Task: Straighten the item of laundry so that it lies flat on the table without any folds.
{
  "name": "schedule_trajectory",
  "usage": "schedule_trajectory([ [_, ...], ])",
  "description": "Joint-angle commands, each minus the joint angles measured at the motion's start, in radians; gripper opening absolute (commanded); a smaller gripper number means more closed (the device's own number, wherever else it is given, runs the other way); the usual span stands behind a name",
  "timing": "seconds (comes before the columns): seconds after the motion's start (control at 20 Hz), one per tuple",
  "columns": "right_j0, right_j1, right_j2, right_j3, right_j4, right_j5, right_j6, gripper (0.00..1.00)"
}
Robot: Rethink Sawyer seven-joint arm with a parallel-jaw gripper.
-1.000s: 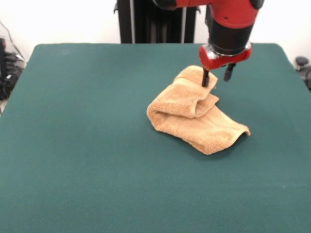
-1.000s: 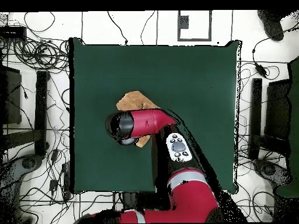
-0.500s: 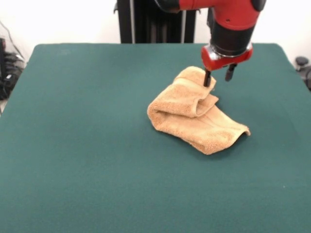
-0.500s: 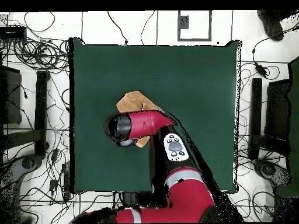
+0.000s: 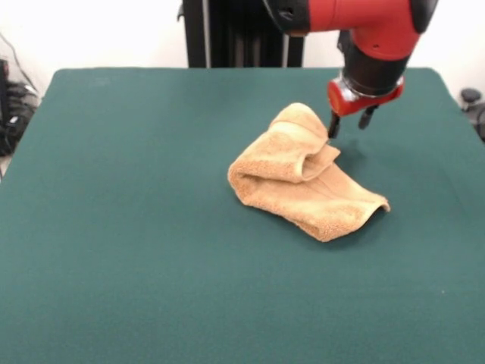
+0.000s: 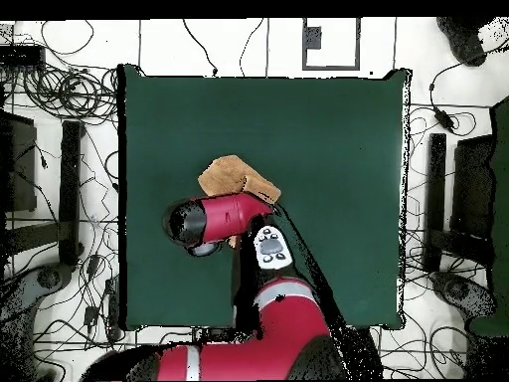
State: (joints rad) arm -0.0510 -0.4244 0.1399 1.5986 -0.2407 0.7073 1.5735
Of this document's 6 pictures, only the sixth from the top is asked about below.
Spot tan terry towel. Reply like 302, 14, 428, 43
197, 154, 282, 250

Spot dark green fabric item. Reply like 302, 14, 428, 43
468, 95, 509, 337

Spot flat black device box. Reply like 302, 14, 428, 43
0, 44, 47, 68

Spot dark green table cloth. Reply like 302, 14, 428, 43
117, 63, 413, 331

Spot black upright stand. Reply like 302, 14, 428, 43
58, 119, 85, 267
423, 132, 447, 274

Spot person's foot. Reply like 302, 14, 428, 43
435, 16, 489, 68

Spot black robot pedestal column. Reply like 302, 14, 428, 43
194, 327, 259, 345

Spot coiled black cables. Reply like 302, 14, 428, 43
22, 65, 119, 120

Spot dark pedestal leg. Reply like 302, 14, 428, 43
0, 264, 75, 319
430, 272, 496, 319

